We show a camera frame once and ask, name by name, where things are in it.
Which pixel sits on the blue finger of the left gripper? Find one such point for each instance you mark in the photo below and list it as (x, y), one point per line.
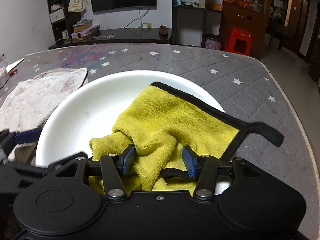
(27, 137)

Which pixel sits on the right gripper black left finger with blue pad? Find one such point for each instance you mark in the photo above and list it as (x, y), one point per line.
(113, 168)

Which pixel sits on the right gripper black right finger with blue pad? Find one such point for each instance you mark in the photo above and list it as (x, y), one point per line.
(203, 168)

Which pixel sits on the white round bowl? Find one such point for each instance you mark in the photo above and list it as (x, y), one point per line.
(91, 111)

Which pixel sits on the yellow microfiber cloth black trim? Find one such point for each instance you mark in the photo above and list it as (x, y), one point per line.
(160, 122)

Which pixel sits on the dirty white rag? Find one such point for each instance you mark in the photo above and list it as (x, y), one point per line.
(31, 102)

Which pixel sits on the white paper sheet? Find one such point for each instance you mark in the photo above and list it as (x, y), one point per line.
(13, 65)

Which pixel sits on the grey star pattern table mat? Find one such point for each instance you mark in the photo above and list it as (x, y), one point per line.
(275, 90)

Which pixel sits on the stack of boxes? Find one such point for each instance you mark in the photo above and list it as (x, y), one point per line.
(84, 28)

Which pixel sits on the purple patterned bin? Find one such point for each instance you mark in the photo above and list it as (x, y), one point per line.
(212, 43)

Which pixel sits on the red plastic stool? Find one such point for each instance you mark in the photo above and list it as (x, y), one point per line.
(239, 41)

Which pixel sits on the black low tv bench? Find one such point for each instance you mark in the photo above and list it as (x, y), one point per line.
(121, 35)

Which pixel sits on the beige tote bag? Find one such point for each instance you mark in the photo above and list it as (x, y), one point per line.
(76, 6)

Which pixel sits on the brown shoe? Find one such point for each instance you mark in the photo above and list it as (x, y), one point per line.
(163, 31)

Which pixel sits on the dark shelf cabinet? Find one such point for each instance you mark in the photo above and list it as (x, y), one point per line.
(195, 21)

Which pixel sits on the red wooden cabinet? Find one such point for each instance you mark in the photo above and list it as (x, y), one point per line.
(248, 15)

